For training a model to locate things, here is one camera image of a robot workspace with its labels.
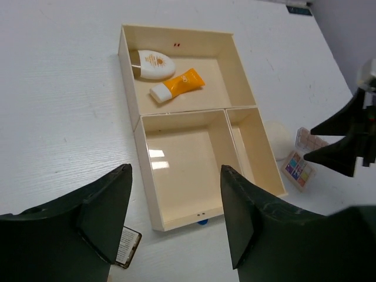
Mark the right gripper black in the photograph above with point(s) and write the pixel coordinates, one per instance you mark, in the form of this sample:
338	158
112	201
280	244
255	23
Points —
341	156

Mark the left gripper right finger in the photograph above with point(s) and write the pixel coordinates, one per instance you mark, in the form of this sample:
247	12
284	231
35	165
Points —
272	240

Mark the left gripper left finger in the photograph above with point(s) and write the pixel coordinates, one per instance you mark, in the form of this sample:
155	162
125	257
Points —
72	238

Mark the round white powder puff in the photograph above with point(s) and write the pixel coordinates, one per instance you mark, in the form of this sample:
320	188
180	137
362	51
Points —
279	138

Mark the orange sunscreen tube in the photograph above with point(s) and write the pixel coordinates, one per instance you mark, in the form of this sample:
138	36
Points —
170	89

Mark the nude eyeshadow palette clear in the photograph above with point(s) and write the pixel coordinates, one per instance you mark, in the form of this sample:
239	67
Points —
307	142

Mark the colourful eyeshadow palette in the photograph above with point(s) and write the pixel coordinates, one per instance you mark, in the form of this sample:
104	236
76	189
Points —
298	171

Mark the cream organizer tray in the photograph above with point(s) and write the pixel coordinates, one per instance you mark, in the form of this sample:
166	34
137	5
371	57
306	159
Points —
183	143

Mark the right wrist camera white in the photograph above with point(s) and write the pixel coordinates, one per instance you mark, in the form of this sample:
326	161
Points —
366	76

